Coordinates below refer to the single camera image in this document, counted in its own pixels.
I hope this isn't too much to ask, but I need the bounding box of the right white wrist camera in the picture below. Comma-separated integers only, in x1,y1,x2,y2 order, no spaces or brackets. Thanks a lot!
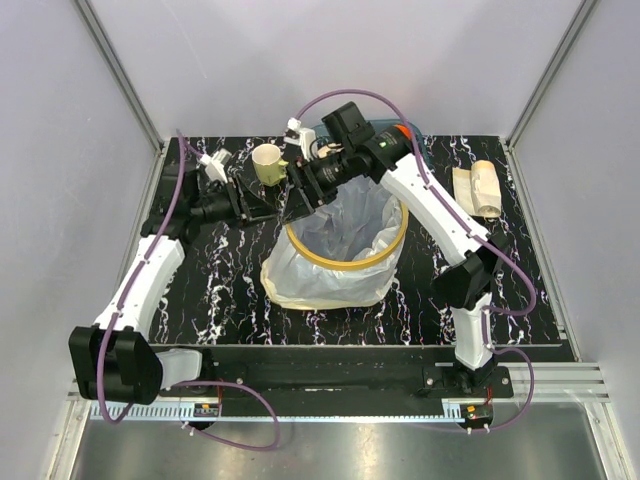
284,117,317,160

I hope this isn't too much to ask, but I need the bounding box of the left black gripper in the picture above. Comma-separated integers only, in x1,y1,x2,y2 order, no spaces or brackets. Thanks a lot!
190,174,279,230

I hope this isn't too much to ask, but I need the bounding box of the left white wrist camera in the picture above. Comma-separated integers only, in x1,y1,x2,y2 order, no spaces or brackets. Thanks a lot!
198,148,232,183

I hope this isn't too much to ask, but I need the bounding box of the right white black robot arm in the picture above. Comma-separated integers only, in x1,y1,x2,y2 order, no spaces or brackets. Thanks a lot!
284,102,506,397

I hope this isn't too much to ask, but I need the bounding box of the yellow green ceramic mug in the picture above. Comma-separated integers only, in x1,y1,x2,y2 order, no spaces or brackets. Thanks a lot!
251,144,288,187

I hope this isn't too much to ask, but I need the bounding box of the teal plastic basket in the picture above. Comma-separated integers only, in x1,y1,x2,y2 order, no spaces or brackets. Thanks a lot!
312,114,424,160

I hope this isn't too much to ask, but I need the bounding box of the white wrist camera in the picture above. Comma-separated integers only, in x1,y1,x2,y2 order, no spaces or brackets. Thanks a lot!
284,117,317,160
198,148,232,183

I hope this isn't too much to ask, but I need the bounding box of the right connector box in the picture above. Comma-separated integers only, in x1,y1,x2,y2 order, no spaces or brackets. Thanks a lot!
461,403,494,430

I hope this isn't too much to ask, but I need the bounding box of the orange cup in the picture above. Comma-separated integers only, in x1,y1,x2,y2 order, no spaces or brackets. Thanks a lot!
395,124,412,142

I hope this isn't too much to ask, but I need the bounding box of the cream translucent trash bag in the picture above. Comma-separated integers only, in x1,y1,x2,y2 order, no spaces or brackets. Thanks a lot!
260,177,409,310

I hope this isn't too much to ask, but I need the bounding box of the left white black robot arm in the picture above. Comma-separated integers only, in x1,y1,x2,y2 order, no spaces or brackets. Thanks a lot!
68,166,277,405

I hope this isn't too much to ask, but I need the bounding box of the roll of cream trash bags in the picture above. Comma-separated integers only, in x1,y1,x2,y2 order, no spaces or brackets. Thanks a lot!
452,160,502,219

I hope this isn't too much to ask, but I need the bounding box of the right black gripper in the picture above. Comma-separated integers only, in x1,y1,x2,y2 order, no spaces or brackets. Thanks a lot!
281,146,356,226

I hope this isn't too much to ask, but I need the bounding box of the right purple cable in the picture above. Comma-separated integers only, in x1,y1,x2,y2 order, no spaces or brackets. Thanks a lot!
292,88,539,434

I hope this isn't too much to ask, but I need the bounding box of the aluminium frame rail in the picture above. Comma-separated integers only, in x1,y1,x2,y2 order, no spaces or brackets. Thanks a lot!
66,362,612,404

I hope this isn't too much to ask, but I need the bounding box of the connector box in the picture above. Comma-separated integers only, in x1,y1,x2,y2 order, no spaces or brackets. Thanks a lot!
461,403,494,430
193,402,220,419

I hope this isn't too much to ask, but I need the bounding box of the perforated cable duct strip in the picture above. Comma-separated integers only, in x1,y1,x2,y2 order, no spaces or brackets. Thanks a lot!
87,402,466,421

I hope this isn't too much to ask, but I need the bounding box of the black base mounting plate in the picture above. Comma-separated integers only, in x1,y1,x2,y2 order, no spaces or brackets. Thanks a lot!
158,344,515,401

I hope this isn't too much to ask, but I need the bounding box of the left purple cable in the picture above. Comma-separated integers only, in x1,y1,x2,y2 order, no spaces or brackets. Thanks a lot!
97,128,281,451

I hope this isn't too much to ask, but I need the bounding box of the purple cable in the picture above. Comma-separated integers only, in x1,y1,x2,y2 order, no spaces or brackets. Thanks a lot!
292,88,539,434
97,128,281,451

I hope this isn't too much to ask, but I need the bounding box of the yellow bin rim ring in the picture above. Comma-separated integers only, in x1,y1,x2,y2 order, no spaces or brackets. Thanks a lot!
284,192,409,271

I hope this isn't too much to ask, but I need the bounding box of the left connector box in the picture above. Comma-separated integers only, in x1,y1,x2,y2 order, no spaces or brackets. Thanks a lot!
193,402,220,419

